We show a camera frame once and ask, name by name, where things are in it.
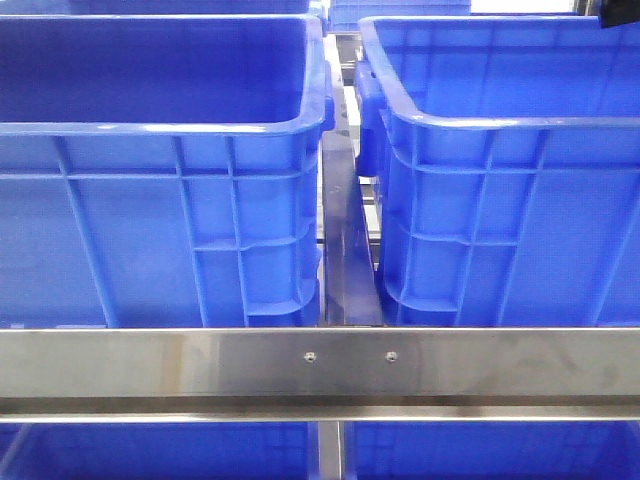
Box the large blue crate left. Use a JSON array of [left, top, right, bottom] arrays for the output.
[[1, 15, 333, 329]]

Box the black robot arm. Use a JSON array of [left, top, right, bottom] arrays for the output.
[[599, 0, 640, 28]]

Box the blue crate far right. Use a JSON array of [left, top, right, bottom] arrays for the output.
[[328, 0, 471, 32]]

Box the large blue crate right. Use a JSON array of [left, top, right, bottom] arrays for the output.
[[355, 16, 639, 327]]

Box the blue crate lower left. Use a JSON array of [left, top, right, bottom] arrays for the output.
[[1, 423, 319, 479]]

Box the stainless steel front rail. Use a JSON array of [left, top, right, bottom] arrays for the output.
[[1, 327, 639, 423]]

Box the steel centre divider rail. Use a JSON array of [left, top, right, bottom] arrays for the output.
[[321, 34, 383, 327]]

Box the blue crate far left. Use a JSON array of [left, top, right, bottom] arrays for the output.
[[1, 0, 326, 19]]

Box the steel lower vertical post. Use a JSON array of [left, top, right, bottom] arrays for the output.
[[318, 421, 346, 480]]

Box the large blue crate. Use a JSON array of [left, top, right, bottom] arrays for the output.
[[355, 16, 639, 327], [1, 15, 333, 329]]

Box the blue crate lower right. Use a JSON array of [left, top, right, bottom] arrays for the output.
[[346, 421, 639, 479]]

